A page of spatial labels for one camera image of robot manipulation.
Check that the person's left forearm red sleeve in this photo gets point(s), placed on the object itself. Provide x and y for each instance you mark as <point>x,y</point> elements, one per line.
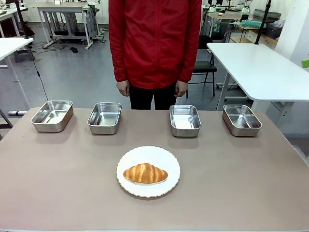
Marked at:
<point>189,65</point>

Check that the white power strip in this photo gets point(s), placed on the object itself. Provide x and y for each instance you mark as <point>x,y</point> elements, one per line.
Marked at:
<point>48,44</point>

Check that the golden brown croissant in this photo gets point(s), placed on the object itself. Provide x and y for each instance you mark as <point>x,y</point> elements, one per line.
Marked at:
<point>144,173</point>

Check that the black folding chair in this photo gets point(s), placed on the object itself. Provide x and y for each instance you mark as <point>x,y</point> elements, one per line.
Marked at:
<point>204,66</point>

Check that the black trousers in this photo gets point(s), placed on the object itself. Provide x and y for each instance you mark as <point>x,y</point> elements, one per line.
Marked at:
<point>144,99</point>

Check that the small white desk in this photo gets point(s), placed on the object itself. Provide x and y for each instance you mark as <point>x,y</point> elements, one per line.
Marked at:
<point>10,47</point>

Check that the person's left hand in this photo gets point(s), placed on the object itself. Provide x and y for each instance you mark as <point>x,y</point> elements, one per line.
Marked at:
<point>181,89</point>

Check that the teal tray of parts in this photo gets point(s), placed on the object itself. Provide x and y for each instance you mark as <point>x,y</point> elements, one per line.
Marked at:
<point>253,23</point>

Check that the person's right hand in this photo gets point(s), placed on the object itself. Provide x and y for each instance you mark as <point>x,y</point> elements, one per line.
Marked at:
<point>123,88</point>

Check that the black plastic crate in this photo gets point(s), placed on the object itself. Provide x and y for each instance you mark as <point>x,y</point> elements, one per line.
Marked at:
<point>273,31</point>

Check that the person's right forearm red sleeve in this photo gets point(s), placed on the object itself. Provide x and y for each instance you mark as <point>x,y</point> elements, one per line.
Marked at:
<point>119,65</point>

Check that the red jacket torso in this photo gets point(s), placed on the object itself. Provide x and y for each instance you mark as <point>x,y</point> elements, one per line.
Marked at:
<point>154,43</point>

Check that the grey metal workbench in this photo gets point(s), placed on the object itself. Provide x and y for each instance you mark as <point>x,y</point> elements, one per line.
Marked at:
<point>62,8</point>

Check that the black stand pole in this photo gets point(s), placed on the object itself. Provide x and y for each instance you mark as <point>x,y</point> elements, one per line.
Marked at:
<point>262,24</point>
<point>21,21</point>

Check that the stainless steel rectangular container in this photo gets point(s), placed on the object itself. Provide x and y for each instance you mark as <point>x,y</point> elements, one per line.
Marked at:
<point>51,125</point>
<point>104,128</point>
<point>243,131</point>
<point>185,131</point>

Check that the white scalloped plate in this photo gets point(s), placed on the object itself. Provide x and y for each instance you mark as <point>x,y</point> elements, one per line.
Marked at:
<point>149,154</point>

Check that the large white desk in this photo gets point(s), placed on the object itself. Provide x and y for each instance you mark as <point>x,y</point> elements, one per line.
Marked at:
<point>260,70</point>

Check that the green tag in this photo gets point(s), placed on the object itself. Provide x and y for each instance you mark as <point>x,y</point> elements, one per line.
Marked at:
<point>305,63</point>

